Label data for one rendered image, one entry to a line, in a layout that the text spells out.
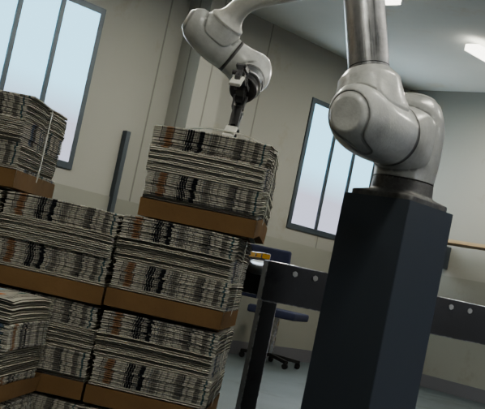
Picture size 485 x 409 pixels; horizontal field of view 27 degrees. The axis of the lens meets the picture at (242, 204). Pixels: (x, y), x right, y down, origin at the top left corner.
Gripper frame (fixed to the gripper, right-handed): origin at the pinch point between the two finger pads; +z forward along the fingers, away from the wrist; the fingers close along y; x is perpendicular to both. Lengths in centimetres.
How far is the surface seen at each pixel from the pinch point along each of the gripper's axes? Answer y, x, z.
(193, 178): 10.5, 3.6, 23.3
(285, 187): 287, 26, -621
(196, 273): 30.1, -1.7, 33.4
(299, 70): 186, 34, -663
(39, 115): 7.8, 47.1, 9.5
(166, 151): 5.9, 11.2, 21.2
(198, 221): 19.5, 0.5, 27.1
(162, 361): 49, 2, 44
